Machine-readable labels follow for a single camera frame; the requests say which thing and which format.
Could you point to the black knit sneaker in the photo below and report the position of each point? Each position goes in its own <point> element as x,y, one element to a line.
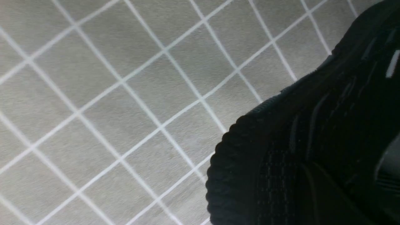
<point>325,151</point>

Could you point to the grey checked tablecloth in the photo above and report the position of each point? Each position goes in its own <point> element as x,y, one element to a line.
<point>111,109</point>

